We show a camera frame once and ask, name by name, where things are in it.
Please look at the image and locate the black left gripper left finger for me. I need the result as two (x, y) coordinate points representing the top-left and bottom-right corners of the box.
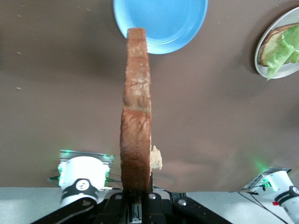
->
(30, 192), (132, 224)

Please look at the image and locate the green lettuce leaf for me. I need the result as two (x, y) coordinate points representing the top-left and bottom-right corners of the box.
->
(266, 24), (299, 81)

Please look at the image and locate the blue plate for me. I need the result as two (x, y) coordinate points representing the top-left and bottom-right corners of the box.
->
(113, 0), (209, 55)

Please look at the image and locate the beige plate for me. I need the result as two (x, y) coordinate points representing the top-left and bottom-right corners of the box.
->
(254, 6), (299, 79)

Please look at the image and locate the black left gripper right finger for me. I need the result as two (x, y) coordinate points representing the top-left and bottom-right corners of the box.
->
(142, 192), (232, 224)

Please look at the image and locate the thin black base cable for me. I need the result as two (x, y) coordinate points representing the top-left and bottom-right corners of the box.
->
(240, 192), (288, 222)

